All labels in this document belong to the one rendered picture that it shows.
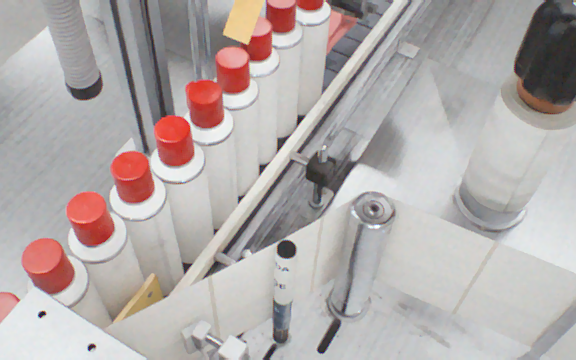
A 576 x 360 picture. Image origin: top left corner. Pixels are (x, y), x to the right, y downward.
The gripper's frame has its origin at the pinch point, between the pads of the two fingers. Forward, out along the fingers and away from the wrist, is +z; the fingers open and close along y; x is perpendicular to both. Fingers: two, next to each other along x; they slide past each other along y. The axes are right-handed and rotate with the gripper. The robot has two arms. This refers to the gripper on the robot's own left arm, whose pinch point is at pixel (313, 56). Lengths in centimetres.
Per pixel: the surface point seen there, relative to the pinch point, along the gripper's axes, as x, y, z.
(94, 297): -39.2, 1.8, 21.2
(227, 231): -20.1, 4.2, 18.8
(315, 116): -4.5, 4.4, 6.4
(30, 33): 98, -139, 41
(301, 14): -11.2, 0.6, -5.1
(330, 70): 6.9, 0.8, 1.7
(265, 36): -20.5, 1.2, -2.3
